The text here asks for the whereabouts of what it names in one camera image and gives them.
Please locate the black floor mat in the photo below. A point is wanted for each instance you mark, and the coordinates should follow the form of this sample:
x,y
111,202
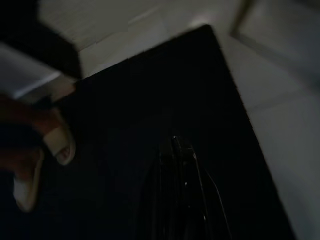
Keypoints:
x,y
150,100

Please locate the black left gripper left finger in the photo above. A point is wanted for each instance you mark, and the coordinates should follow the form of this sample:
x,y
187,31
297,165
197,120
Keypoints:
x,y
162,200

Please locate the beige slipper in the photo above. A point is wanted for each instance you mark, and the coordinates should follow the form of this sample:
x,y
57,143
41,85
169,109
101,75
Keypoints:
x,y
62,147
25,195

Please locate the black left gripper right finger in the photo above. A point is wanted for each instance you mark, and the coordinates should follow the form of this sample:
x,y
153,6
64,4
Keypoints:
x,y
190,200

